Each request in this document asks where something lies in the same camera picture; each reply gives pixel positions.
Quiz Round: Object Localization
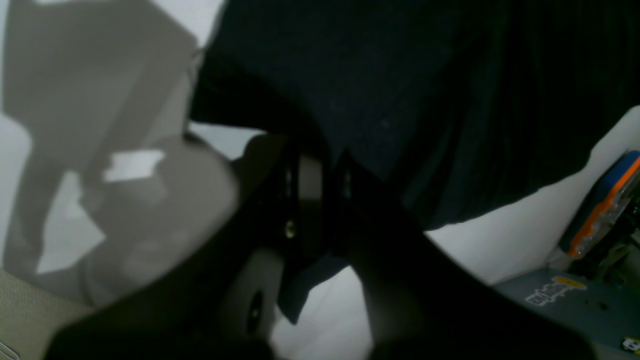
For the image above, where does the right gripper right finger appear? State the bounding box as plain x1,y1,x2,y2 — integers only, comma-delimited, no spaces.
326,152,597,360

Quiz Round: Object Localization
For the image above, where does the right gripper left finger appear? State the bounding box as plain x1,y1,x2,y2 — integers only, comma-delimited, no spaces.
45,135,301,360

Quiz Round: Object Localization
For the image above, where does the black T-shirt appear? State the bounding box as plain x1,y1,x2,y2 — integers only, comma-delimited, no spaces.
189,0,640,326

